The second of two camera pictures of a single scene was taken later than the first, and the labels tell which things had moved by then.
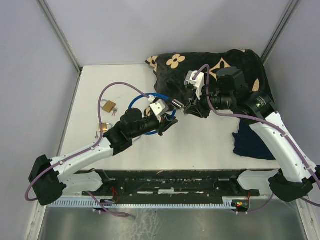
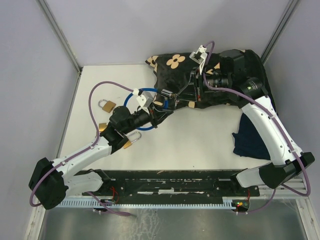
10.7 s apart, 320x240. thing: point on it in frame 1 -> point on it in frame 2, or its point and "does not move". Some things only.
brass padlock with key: x=109 y=106 does not move
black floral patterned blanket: x=171 y=70 does not move
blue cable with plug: x=155 y=95 -> x=167 y=94
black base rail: x=170 y=184 does not move
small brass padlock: x=104 y=126 does not move
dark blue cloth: x=248 y=143 does not move
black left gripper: x=164 y=123 -> x=157 y=113
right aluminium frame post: x=288 y=13 does not move
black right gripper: x=196 y=107 -> x=197 y=80
